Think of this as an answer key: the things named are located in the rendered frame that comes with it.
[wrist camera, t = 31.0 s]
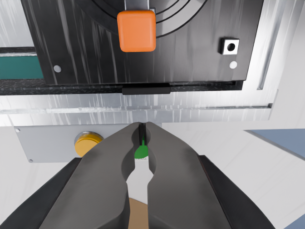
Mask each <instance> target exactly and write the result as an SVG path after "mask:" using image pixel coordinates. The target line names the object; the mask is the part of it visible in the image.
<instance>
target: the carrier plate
mask: <svg viewBox="0 0 305 229"><path fill-rule="evenodd" d="M20 1H21V4H22V7H23V11H24V14H25V17H26V21H27V24H28V27H29V30H30V34H31V38H32V41H33V44H34V48H35V51H36V54H37V57H38V60H39V64H40V67H41V71H42V74H43V77H44V81H45V84H46V85H95V84H137V83H179V82H221V81H246V79H247V75H248V70H249V67H250V62H251V57H252V52H253V48H254V44H255V40H256V34H257V30H258V26H259V22H260V17H261V12H262V7H263V3H264V0H208V1H207V2H206V3H205V5H204V6H203V8H202V9H201V10H200V11H199V12H198V14H197V15H196V16H195V17H194V18H193V19H192V20H191V21H189V22H188V23H187V24H186V25H184V26H183V27H182V28H180V29H179V30H177V31H175V32H173V33H171V34H169V35H166V36H164V37H160V38H157V39H156V48H155V50H154V51H149V52H124V51H122V50H121V48H120V42H119V36H118V35H115V34H113V33H111V32H109V31H107V30H105V29H104V28H102V27H101V26H99V25H98V24H96V23H95V22H94V21H93V20H91V19H90V18H89V17H88V16H87V15H86V14H85V13H84V12H83V11H82V9H81V8H80V7H79V6H78V4H77V3H76V2H75V0H20ZM223 38H238V39H240V41H239V46H238V52H237V55H221V54H220V48H221V40H222V39H223Z"/></svg>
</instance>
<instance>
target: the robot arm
mask: <svg viewBox="0 0 305 229"><path fill-rule="evenodd" d="M143 136H144V145H146V146H147V147H148V166H149V170H150V171H151V172H152V174H153V177H152V179H151V180H150V181H149V183H148V185H147V194H148V229H276V228H275V227H274V226H273V224H272V223H271V222H270V220H269V219H268V218H267V217H266V216H265V214H264V213H263V212H262V211H261V210H260V208H259V207H258V206H257V205H256V204H255V203H254V202H253V201H252V200H251V199H250V198H249V197H248V196H247V195H246V194H245V193H244V192H243V191H242V190H241V189H240V188H239V187H238V186H237V185H236V184H235V183H234V182H232V181H231V180H230V179H229V178H228V177H227V176H226V175H225V174H224V173H223V172H222V171H221V170H220V169H219V168H218V167H217V166H216V165H215V164H214V163H213V162H211V161H210V160H209V159H208V158H207V157H206V156H205V155H199V154H198V153H197V152H196V151H195V150H194V149H193V148H192V147H191V146H190V145H188V144H187V143H186V142H185V141H183V140H182V139H180V138H178V137H176V136H175V135H173V134H171V133H170V132H168V131H166V130H165V129H163V128H161V127H159V126H158V125H156V124H154V123H153V122H150V121H149V122H146V123H142V122H134V123H131V124H130V125H128V126H126V127H124V128H123V129H121V130H119V131H118V132H116V133H114V134H112V135H110V136H109V137H107V138H105V139H104V140H102V141H101V142H99V143H98V144H96V145H95V146H94V147H93V148H92V149H90V150H89V151H88V152H87V153H86V154H85V155H84V156H82V157H81V158H78V157H75V158H74V159H72V160H71V161H70V162H69V163H68V164H67V165H65V166H64V167H63V168H62V169H61V170H60V171H59V172H58V173H56V174H55V175H54V176H53V177H52V178H51V179H49V180H48V181H47V182H46V183H45V184H44V185H42V186H41V187H40V188H39V189H38V190H37V191H35V192H34V193H33V194H32V195H31V196H30V197H29V198H28V199H27V200H25V201H24V202H23V203H22V204H21V205H20V206H19V207H18V208H17V209H16V210H14V211H13V212H12V213H11V214H10V215H9V216H8V217H7V218H6V220H5V221H4V222H3V223H2V224H1V225H0V229H128V224H129V218H130V203H129V195H128V185H127V183H126V181H127V179H128V177H129V175H130V174H131V173H132V172H133V171H134V169H135V158H134V154H135V152H136V150H137V149H138V148H139V146H140V145H142V144H143Z"/></svg>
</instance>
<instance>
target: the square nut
mask: <svg viewBox="0 0 305 229"><path fill-rule="evenodd" d="M239 41H240V39H238V38H223V39H222V40H221V48H220V54H221V55H237V52H238V46H239ZM230 43H231V48H230V49H229V50H227V46H228V45H229V44H230Z"/></svg>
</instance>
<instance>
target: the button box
mask: <svg viewBox="0 0 305 229"><path fill-rule="evenodd" d="M128 125H130V124H73V125H31V126H14V129H15V132H16V134H17V136H18V139H19V141H20V144H21V146H22V148H23V150H24V153H25V155H26V158H27V160H28V162H29V163H65V162H70V161H71V160H72V159H74V158H75V157H78V158H81V157H80V156H79V155H78V154H77V153H76V151H75V144H76V142H77V140H78V139H79V137H81V136H82V135H85V134H92V135H95V136H97V137H99V138H100V139H101V140H104V139H105V138H107V137H109V136H110V135H112V134H114V133H116V132H118V131H119V130H121V129H123V128H124V127H126V126H128ZM135 161H148V156H147V157H145V158H142V159H135Z"/></svg>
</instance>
